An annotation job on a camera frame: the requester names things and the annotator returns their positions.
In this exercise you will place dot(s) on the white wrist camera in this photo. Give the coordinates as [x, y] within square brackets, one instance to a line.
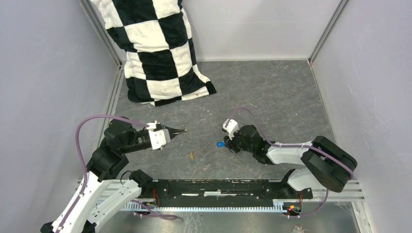
[230, 127]
[158, 134]

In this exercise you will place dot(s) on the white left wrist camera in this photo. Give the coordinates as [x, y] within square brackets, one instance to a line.
[158, 134]

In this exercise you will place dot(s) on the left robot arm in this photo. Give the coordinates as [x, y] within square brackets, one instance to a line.
[83, 214]

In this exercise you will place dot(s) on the black white checkered blanket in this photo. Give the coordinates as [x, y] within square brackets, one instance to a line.
[161, 66]

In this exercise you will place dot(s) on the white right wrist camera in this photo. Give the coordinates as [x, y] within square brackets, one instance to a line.
[230, 127]

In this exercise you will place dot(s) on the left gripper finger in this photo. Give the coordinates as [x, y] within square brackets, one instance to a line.
[173, 130]
[173, 134]

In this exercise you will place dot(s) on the metal key organizer plate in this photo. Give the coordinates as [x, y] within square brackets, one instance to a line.
[188, 142]

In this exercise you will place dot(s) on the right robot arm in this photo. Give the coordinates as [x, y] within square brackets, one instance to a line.
[324, 163]

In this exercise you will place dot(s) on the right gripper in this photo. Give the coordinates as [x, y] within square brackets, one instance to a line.
[230, 142]

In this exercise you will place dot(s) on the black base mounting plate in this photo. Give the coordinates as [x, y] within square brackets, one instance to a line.
[220, 193]

